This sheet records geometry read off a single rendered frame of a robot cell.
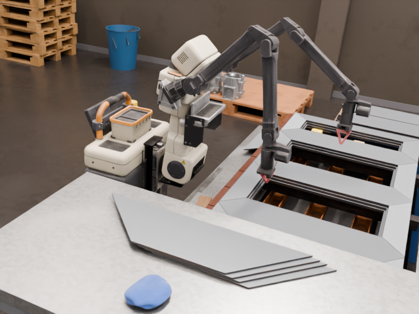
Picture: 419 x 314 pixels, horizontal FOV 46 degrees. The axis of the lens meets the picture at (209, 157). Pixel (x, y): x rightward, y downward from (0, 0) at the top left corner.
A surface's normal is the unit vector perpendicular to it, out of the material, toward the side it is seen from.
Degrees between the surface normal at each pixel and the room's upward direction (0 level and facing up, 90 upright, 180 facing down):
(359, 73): 90
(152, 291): 4
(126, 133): 92
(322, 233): 0
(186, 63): 90
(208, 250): 0
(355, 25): 90
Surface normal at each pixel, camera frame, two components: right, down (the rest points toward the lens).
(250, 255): 0.07, -0.89
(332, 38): -0.37, 0.39
